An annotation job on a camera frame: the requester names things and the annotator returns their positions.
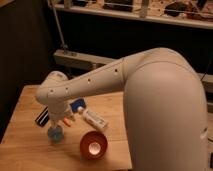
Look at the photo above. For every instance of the orange toy carrot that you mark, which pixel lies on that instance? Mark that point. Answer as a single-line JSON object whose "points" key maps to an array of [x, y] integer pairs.
{"points": [[66, 122]]}

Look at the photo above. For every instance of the red ceramic bowl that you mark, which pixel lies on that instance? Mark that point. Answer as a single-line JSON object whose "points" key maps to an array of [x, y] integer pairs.
{"points": [[93, 145]]}

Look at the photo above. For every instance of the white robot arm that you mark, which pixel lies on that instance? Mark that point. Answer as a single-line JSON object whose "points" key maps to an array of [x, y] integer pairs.
{"points": [[164, 104]]}

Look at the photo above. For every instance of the metal stand pole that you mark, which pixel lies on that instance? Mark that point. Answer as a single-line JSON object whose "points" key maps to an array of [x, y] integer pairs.
{"points": [[63, 44]]}

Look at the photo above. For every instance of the white plastic bottle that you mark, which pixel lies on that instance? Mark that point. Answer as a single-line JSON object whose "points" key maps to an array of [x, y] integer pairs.
{"points": [[92, 118]]}

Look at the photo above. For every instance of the black rectangular bar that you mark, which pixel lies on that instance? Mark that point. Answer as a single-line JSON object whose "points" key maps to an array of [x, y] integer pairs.
{"points": [[42, 119]]}

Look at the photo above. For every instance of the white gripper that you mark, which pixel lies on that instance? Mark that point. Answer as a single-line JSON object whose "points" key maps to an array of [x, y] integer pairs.
{"points": [[56, 114]]}

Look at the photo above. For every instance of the blue ceramic cup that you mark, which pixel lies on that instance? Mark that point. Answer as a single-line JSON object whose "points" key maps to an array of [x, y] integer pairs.
{"points": [[55, 134]]}

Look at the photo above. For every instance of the blue sponge block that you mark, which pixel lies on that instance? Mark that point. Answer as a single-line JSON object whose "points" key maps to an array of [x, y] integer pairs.
{"points": [[76, 104]]}

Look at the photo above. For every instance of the cluttered background shelf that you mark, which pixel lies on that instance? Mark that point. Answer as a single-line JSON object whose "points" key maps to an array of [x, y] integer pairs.
{"points": [[189, 13]]}

